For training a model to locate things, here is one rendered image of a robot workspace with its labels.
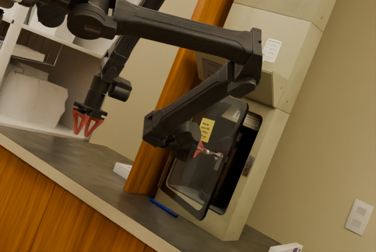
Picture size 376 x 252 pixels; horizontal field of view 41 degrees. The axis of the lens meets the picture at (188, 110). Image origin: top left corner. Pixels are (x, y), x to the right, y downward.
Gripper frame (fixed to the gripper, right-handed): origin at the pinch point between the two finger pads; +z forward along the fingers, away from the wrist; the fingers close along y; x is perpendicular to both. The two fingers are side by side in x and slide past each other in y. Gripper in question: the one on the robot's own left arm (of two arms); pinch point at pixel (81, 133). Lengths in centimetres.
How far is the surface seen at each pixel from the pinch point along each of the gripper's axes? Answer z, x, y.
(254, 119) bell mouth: -25, -37, 37
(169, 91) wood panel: -23.3, -8.8, 23.7
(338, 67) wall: -56, -43, 76
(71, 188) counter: 18.3, -2.5, 2.6
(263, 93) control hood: -34, -42, 27
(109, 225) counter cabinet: 22.8, -20.7, 5.7
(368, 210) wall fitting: -10, -74, 75
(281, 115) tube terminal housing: -30, -46, 38
